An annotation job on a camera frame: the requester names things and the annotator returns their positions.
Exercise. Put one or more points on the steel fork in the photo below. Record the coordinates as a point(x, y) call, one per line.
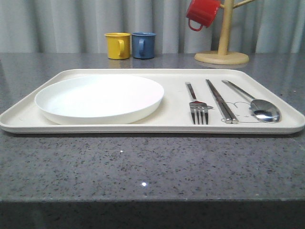
point(199, 110)

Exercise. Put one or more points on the white round plate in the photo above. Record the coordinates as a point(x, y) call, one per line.
point(100, 99)

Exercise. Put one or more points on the steel spoon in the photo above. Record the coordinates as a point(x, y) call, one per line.
point(263, 110)

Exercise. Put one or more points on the cream rabbit serving tray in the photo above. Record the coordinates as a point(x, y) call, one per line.
point(228, 110)

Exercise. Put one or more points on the blue enamel mug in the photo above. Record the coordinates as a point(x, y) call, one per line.
point(143, 45)

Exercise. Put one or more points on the yellow enamel mug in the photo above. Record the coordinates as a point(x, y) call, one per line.
point(118, 44)

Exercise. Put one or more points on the wooden mug tree stand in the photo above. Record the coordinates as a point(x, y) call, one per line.
point(223, 56)

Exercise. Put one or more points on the red enamel mug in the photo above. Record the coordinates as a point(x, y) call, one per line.
point(202, 12)

